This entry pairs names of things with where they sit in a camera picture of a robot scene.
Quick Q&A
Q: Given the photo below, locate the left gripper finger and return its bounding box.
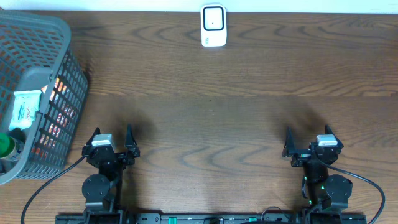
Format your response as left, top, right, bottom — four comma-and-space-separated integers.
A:
86, 127, 101, 146
124, 124, 137, 152

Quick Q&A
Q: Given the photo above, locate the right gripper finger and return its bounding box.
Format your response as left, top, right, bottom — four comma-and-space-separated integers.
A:
325, 124, 344, 148
283, 127, 295, 152

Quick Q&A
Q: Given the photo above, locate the red Top chocolate bar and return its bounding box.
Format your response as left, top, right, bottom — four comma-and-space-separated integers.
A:
32, 78, 74, 159

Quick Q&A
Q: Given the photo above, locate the mint green wipes pack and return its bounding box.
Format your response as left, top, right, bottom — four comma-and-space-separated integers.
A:
9, 90, 42, 131

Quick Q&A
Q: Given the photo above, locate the green lid jar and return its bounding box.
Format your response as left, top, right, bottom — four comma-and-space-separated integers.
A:
0, 133, 24, 162

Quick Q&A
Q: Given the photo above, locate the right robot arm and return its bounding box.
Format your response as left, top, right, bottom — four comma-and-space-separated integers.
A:
282, 125, 353, 223

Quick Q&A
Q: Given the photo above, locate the white barcode scanner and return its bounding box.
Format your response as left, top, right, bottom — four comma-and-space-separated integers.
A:
200, 4, 228, 47

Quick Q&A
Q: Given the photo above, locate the grey plastic basket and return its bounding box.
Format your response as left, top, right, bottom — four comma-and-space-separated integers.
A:
1, 11, 88, 184

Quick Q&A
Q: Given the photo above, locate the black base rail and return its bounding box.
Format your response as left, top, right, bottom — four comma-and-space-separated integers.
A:
55, 212, 366, 224

